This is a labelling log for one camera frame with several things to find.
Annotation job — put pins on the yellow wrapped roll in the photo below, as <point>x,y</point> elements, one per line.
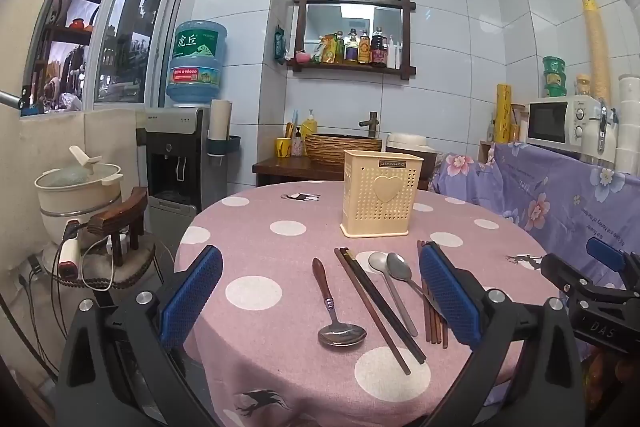
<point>504,112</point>

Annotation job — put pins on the white power strip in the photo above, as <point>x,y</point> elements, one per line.
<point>69,257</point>

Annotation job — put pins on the small glass jar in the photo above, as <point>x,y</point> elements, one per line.
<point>583,86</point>

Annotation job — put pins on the dark wooden mirror shelf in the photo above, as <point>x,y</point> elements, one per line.
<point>299,27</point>

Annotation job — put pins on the white and brown rice cooker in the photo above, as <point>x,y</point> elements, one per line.
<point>411,142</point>

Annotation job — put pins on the green cup stack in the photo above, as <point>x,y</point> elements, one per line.
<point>554,77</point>

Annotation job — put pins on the dark sauce bottle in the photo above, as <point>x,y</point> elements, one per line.
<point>378,49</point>

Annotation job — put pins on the small dark wooden stool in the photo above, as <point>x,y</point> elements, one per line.
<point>120,209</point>

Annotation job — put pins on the woven basket basin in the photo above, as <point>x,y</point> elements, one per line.
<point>342,148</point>

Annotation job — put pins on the dark wooden counter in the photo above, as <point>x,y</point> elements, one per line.
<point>285,168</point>

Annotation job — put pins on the purple floral cloth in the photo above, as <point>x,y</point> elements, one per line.
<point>540,197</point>

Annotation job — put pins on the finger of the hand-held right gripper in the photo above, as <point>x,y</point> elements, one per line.
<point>562,271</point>
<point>606,253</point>

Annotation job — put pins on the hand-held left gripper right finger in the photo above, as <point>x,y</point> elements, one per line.
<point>450,294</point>

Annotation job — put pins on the yellow soap pump bottle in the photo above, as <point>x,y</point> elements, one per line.
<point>310,126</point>

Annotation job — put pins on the pink polka dot tablecloth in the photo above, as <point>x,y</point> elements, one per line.
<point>280,257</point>

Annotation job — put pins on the blue water jug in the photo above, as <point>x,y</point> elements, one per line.
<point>196,72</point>

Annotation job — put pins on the purple label bottle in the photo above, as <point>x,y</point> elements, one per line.
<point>352,47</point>

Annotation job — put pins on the grey water dispenser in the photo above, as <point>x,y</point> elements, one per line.
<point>170,157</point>

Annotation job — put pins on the small floral bottle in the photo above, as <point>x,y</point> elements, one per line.
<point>298,146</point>

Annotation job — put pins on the cream electric pot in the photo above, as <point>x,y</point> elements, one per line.
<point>75,202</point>

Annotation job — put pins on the yellow green seasoning bag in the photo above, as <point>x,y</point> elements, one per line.
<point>327,49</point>

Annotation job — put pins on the green hanging package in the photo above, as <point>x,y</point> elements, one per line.
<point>279,44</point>

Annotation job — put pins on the small wooden box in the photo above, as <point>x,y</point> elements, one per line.
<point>487,152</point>

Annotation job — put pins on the cream plastic utensil holder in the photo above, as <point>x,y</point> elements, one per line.
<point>382,199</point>

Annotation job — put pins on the bronze faucet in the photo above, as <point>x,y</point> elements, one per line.
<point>371,123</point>

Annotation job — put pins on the teal cup holder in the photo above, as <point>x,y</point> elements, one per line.
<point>225,147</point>

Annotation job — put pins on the sliding glass window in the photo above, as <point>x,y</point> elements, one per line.
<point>125,37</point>

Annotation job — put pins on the black chopstick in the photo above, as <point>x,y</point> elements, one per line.
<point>372,312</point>
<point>385,307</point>

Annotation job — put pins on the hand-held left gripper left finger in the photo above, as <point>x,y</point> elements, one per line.
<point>192,294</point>

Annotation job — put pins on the tall yellow cup stack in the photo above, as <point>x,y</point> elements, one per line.
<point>597,52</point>

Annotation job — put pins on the white microwave oven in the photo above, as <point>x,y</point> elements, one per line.
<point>550,122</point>

